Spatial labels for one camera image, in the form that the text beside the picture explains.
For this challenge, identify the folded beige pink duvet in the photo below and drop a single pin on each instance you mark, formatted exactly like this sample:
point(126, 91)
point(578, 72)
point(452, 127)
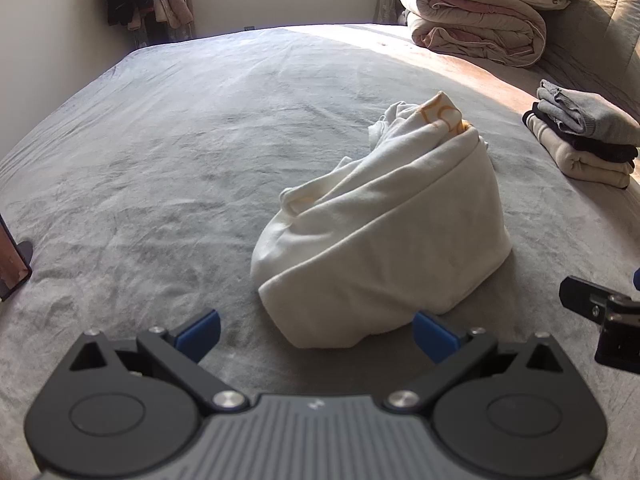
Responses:
point(475, 15)

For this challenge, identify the smartphone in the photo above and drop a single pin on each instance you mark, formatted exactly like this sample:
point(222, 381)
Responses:
point(12, 265)

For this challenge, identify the folded grey sweater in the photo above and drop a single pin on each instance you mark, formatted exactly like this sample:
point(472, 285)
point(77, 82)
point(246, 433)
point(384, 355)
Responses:
point(590, 110)

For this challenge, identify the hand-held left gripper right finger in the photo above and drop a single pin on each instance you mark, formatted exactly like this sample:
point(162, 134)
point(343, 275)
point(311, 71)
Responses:
point(432, 336)

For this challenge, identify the black phone stand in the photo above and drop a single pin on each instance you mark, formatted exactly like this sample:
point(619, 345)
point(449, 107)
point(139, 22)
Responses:
point(26, 252)

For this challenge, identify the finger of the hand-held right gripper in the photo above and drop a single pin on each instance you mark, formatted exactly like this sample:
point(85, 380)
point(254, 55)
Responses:
point(580, 297)
point(620, 350)

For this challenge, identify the white sweatshirt with orange print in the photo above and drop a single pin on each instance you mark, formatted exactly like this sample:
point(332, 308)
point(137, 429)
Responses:
point(375, 240)

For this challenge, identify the hanging pink clothes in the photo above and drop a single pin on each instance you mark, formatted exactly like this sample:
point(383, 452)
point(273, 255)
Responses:
point(172, 7)

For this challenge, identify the folded dark garment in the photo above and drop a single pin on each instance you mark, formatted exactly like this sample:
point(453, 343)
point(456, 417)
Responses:
point(600, 151)

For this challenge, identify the folded beige garment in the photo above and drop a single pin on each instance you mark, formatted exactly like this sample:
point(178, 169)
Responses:
point(590, 170)

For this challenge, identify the bed with grey blanket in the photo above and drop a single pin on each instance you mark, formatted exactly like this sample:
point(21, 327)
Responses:
point(175, 160)

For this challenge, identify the beige quilted headboard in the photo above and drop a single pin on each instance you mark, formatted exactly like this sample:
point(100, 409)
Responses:
point(610, 35)

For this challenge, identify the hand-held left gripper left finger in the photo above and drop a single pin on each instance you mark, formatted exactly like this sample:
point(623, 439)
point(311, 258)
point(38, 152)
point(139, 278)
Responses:
point(200, 334)

